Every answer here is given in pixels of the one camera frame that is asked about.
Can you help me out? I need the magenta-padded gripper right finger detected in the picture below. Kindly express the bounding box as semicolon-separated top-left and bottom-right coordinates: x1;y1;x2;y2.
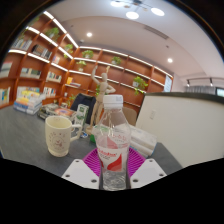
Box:
126;147;168;190

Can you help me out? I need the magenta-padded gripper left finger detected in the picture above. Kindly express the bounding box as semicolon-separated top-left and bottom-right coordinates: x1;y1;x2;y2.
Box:
61;148;102;190

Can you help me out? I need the clear plastic water bottle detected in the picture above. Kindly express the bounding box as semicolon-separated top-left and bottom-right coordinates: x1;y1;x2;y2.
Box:
94;94;132;192

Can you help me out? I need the white tissue pack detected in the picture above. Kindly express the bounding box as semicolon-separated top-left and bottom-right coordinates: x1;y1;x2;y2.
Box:
131;139;155;158
129;124;158;148

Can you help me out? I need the cream ceramic mug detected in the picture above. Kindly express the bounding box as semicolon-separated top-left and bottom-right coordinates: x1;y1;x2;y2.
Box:
44;115;83;158

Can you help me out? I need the tall green-white carton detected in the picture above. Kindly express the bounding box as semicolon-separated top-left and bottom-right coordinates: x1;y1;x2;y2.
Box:
75;103;90;126

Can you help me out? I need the white partition with dark top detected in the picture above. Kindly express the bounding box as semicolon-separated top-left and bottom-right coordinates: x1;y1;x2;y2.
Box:
134;92;224;168

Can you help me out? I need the beige chair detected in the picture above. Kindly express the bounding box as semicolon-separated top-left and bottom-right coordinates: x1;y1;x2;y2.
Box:
121;106;138;127

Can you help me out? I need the dark blue chair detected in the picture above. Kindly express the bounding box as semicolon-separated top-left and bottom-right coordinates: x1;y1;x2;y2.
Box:
70;93;97;116

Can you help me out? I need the wooden artist mannequin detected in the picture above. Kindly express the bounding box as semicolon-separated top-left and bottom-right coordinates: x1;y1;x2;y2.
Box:
87;64;117;134

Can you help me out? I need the grey curtain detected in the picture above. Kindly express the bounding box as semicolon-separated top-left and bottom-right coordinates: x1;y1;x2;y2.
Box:
184;85;218;96

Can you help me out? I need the ceiling air vent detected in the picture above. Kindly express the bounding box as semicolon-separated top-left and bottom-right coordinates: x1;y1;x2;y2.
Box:
143;24;169;40

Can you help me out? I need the multi-bulb ceiling lamp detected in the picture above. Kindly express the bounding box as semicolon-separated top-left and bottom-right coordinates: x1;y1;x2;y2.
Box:
109;0;166;20

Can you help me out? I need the black ceiling track rail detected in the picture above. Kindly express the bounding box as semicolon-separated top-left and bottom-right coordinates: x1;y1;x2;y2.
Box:
185;77;214;88

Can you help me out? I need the wooden wall shelf unit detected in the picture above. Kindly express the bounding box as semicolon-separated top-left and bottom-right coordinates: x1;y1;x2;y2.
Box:
0;9;174;111

